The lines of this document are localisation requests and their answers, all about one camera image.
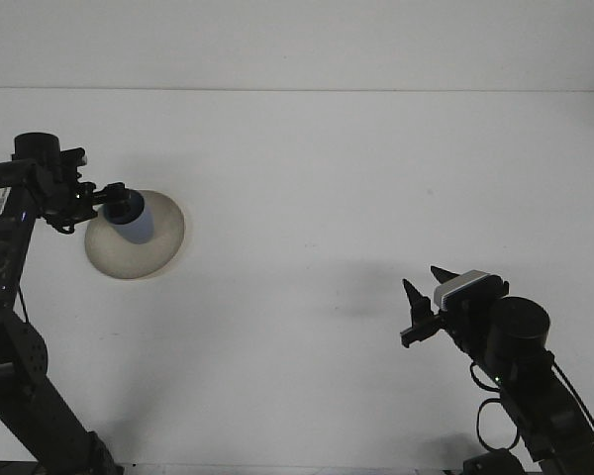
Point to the pale blue cup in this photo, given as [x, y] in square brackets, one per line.
[138, 227]

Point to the pale round plate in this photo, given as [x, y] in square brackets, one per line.
[163, 232]

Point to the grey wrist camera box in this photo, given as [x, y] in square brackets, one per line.
[83, 159]
[467, 289]

